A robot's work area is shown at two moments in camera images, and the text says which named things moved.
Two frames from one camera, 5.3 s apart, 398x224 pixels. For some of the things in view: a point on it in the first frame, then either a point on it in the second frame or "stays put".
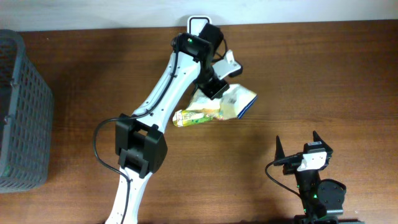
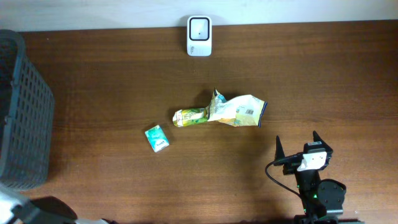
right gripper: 289,168 stays put
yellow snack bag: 233,103 -> 242,111
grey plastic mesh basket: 27,119 stays put
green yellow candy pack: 183,117 stays put
